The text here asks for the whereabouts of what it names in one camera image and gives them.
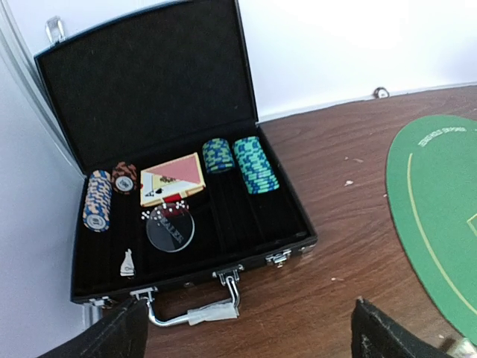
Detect green round poker mat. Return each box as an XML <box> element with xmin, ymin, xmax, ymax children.
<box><xmin>386</xmin><ymin>115</ymin><xmax>476</xmax><ymax>342</ymax></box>

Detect silver wall grommet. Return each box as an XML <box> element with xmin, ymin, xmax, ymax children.
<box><xmin>373</xmin><ymin>87</ymin><xmax>390</xmax><ymax>99</ymax></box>

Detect teal blue chip stack in case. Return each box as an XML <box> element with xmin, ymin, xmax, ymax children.
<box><xmin>233</xmin><ymin>136</ymin><xmax>279</xmax><ymax>195</ymax></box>

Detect dark blue green chip stack in case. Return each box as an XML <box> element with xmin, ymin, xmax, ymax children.
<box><xmin>202</xmin><ymin>138</ymin><xmax>235</xmax><ymax>174</ymax></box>

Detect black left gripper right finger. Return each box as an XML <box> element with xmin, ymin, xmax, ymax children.
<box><xmin>351</xmin><ymin>298</ymin><xmax>449</xmax><ymax>358</ymax></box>

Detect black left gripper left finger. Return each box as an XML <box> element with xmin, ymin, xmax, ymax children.
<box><xmin>42</xmin><ymin>298</ymin><xmax>148</xmax><ymax>358</ymax></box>

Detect clear acrylic dealer button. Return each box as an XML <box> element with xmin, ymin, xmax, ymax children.
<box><xmin>145</xmin><ymin>212</ymin><xmax>195</xmax><ymax>254</ymax></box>

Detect boxed playing card deck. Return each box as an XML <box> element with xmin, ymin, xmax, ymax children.
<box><xmin>140</xmin><ymin>152</ymin><xmax>206</xmax><ymax>207</ymax></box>

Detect brown chip stack in case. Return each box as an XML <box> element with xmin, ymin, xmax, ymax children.
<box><xmin>111</xmin><ymin>161</ymin><xmax>137</xmax><ymax>195</ymax></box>

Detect blue beige chip stack in case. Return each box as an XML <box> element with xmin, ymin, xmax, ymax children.
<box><xmin>83</xmin><ymin>169</ymin><xmax>113</xmax><ymax>233</ymax></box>

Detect black poker chip case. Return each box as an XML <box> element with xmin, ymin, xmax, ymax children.
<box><xmin>35</xmin><ymin>1</ymin><xmax>317</xmax><ymax>327</ymax></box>

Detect small silver case keys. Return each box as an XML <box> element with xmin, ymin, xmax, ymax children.
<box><xmin>120</xmin><ymin>248</ymin><xmax>135</xmax><ymax>277</ymax></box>

